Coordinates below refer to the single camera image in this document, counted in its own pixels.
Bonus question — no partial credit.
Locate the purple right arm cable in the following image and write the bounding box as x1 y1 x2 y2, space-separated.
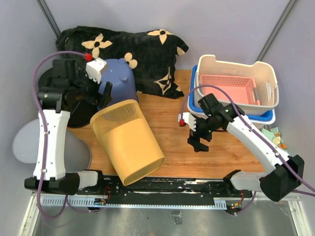
181 85 315 217

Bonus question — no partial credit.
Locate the right aluminium frame rail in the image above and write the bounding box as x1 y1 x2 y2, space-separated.
256 0 300 61

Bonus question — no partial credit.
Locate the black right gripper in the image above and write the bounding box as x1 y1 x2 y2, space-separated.
187 115 221 152

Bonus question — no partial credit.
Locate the pink small tray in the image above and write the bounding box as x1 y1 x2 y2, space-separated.
198 74 260 106

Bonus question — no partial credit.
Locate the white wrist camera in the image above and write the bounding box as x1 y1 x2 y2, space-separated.
84 53 108 84
178 112 197 131

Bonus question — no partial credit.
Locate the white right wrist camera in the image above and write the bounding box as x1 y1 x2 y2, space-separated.
178 112 197 131

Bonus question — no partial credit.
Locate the blue rimmed white tub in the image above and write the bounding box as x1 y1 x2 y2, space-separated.
187 65 276 129

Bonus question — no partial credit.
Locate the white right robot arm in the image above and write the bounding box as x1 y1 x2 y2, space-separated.
178 93 305 202

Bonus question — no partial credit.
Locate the blue bucket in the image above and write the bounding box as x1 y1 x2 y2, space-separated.
98 58 139 106

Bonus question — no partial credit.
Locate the grey bucket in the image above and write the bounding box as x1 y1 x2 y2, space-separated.
12 119 92 172

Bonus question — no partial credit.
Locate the green cloth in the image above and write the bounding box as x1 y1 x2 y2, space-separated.
260 127 286 151

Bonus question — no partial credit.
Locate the black floral pillow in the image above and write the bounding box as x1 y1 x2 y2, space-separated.
56 26 189 99

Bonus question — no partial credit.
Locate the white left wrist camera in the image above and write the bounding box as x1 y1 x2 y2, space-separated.
84 53 108 84

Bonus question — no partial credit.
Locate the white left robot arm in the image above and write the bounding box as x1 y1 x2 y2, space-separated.
24 58 112 195

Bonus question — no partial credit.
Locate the beige perforated basket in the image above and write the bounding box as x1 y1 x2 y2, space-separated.
194 55 279 116

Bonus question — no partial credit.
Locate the black mounting rail plate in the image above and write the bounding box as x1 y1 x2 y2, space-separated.
77 175 252 207

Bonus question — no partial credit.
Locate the yellow slatted basket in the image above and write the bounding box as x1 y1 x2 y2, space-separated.
90 99 165 186

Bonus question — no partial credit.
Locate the aluminium frame rail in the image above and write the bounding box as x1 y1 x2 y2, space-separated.
256 0 300 61
36 0 61 38

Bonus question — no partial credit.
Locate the black large bucket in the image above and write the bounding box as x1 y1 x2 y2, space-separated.
38 68 98 128

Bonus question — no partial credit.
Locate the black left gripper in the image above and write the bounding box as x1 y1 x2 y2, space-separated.
70 66 112 109

